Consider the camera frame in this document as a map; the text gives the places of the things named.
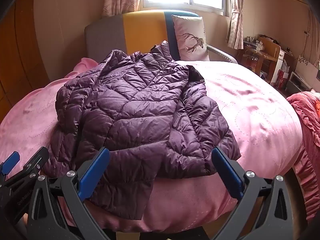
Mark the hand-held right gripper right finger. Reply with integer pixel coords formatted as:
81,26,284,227
207,147,294,240

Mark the grey yellow blue headboard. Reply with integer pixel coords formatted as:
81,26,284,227
84,10,209,61

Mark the pink bed blanket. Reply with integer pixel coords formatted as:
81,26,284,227
0,57,304,232

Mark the purple quilted puffer jacket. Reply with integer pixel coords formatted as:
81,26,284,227
44,40,242,222

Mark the white board with flower sticker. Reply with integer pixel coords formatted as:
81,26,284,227
296,56,320,81

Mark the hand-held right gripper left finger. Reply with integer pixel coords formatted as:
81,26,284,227
26,147,118,240

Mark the red ruffled quilt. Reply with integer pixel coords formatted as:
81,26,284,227
286,90,320,222

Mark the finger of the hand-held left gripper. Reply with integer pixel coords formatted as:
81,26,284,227
0,151,20,176
0,147,50,193

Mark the wooden desk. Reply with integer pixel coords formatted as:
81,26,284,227
239,36,282,81

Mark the deer print pillow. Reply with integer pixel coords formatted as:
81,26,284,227
172,14,210,62

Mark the red and white bag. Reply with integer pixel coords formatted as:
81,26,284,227
276,59,289,89

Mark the grey bed side rail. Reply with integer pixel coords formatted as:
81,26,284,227
207,44,238,64

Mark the wooden wardrobe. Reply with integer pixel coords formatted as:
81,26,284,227
0,0,50,124

